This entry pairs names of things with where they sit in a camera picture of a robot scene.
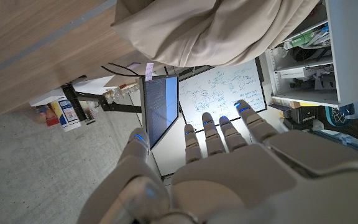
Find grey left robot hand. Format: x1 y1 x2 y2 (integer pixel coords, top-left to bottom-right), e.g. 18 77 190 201
76 99 358 224

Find beige coat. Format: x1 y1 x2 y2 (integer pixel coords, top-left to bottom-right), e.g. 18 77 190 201
110 0 321 68

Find computer monitor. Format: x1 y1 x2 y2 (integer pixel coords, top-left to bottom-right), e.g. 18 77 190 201
139 74 180 152

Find teal patterned bag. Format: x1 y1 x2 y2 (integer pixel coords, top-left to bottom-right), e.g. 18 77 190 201
324 104 358 127

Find white paper tag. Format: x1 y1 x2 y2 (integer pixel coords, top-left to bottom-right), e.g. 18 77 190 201
144 62 154 82

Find green box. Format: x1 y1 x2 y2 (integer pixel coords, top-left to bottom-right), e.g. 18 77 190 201
289 29 318 47

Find white shelf cabinet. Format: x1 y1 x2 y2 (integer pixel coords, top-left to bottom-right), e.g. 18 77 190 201
264 0 358 108

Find white wipes canister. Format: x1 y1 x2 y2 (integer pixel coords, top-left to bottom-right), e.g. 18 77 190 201
50 98 82 133

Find white rectangular box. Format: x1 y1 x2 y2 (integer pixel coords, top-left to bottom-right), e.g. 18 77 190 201
29 88 67 108

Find whiteboard with black frame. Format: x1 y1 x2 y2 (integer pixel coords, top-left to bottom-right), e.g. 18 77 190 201
177 57 269 133

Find black monitor cables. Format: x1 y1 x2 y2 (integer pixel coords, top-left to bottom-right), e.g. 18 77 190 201
101 62 142 77

